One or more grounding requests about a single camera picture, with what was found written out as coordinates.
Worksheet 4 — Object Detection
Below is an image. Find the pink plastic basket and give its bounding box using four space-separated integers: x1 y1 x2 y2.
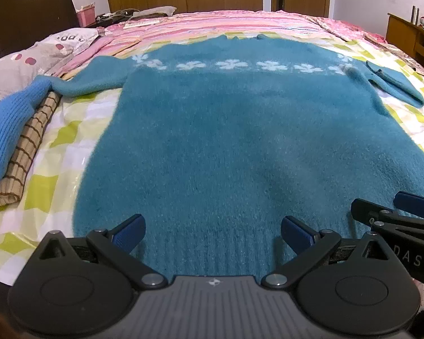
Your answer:
76 3 96 28

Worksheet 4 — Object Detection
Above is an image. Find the pink striped bedspread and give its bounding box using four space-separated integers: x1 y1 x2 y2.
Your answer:
51 10 386 77

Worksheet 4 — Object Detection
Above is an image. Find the wooden side desk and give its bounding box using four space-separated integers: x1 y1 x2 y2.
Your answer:
385 13 424 68

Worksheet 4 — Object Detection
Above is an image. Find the white paper box on bed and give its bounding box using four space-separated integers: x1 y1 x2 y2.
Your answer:
123 19 161 30

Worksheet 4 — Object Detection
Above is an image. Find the bright blue folded knitwear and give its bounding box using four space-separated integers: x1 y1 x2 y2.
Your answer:
0 76 52 180

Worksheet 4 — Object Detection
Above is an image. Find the metal thermos bottle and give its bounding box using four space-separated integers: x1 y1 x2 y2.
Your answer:
410 5 419 25

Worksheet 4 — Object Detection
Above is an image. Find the grey pillow with pink dots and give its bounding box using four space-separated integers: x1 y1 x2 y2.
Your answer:
0 28 99 100

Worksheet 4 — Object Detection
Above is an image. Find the grey cushion on nightstand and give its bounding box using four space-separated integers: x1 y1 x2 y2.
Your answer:
131 5 177 18

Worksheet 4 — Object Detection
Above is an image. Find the beige brown checked folded cloth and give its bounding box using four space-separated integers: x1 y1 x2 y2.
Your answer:
0 92 61 207

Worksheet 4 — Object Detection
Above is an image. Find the teal fuzzy flower sweater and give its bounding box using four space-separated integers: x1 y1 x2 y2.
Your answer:
53 36 424 276

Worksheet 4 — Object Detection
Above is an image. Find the dark wooden headboard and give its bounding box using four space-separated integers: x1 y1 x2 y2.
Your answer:
0 0 79 58

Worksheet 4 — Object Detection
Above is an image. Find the green white checked plastic sheet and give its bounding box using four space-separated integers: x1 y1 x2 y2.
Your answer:
0 31 424 284

